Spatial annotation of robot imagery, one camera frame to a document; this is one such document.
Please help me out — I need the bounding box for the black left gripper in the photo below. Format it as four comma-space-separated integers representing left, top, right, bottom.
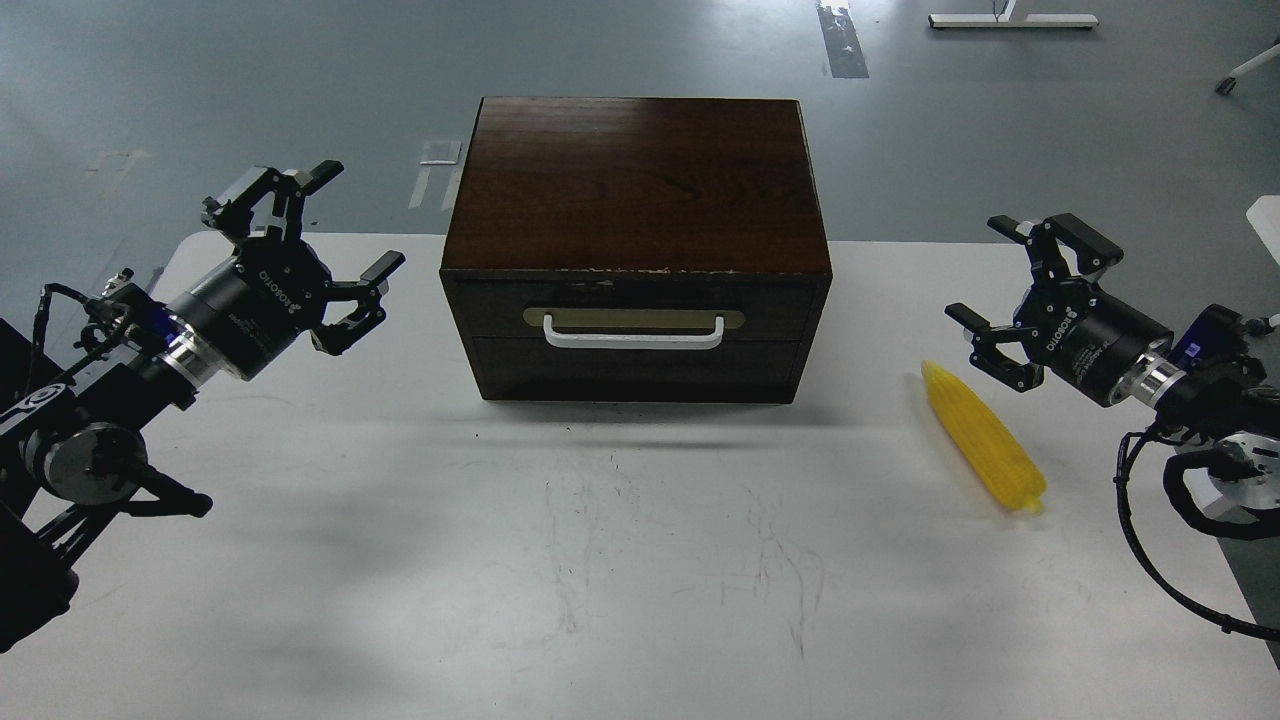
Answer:
168, 160, 406, 380

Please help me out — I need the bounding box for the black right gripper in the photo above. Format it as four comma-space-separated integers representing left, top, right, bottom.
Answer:
945, 213, 1172, 407

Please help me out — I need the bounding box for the yellow corn cob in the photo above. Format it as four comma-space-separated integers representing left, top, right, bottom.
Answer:
920, 360, 1046, 514

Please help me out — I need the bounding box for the wooden drawer with white handle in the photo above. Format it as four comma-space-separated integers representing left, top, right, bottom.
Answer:
453, 279, 815, 343

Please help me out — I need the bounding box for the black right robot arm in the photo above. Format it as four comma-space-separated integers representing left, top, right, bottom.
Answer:
945, 213, 1279, 642

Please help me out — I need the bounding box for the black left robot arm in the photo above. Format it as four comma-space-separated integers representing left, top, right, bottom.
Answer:
1, 160, 404, 650

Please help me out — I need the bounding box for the dark wooden drawer cabinet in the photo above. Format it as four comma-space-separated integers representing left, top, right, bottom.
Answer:
440, 96, 833, 404

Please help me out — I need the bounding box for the white table corner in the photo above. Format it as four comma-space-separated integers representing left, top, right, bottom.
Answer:
1245, 193, 1280, 264

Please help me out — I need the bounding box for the white table leg base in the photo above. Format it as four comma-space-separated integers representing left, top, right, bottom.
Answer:
927, 1, 1100, 31

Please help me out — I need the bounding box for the white chair leg caster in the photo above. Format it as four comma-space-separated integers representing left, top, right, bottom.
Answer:
1213, 37, 1279, 96

